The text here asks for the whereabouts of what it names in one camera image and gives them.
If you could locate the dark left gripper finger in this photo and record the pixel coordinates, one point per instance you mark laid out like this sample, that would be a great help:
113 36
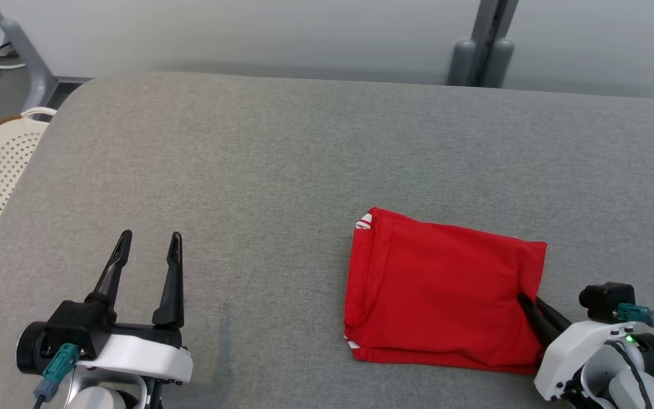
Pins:
112 278
174 295

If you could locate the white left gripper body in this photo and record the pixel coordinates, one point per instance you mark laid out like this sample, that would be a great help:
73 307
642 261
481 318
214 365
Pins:
139 358

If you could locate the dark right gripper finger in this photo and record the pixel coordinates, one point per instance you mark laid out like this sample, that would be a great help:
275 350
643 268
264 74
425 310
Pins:
557 320
537 324

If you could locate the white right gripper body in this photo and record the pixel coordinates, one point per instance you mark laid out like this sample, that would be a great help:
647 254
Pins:
565 363

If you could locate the red basketball jersey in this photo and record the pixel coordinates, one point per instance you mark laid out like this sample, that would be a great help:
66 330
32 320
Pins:
435 284

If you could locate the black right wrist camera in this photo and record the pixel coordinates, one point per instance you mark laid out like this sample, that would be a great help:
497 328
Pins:
602 301

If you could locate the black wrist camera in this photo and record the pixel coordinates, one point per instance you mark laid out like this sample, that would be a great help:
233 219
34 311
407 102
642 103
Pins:
74 326
602 301

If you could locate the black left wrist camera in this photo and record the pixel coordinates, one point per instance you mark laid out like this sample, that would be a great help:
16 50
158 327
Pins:
74 326

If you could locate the grey partition post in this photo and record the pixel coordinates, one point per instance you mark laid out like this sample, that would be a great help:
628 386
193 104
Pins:
462 62
500 62

